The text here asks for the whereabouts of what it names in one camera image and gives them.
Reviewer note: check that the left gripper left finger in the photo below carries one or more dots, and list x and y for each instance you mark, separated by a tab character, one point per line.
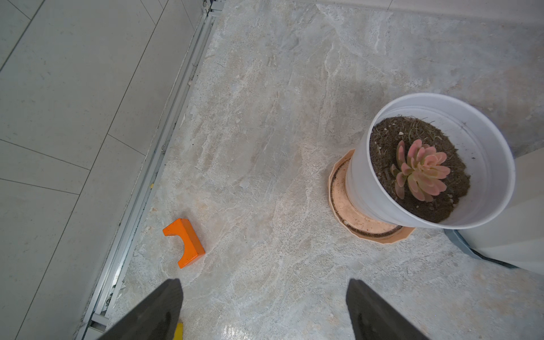
156	317

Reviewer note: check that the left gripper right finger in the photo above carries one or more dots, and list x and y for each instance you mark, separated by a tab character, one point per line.
372	317

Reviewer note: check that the pink succulent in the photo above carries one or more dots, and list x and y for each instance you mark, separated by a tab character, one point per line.
420	169

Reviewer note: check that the yellow plastic block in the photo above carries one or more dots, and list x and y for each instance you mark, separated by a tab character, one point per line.
179	332

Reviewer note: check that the orange plastic block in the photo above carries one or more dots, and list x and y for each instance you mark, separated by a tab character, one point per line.
193	249

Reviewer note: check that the peach pot saucer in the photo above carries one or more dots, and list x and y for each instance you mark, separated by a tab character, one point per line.
353	220

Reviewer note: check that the grey-blue pot saucer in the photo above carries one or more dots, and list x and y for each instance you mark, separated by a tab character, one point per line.
455	237

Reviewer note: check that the cream faceted plant pot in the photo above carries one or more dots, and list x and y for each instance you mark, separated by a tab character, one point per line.
516	235

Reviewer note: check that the white round plant pot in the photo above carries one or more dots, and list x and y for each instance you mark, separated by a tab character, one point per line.
480	145

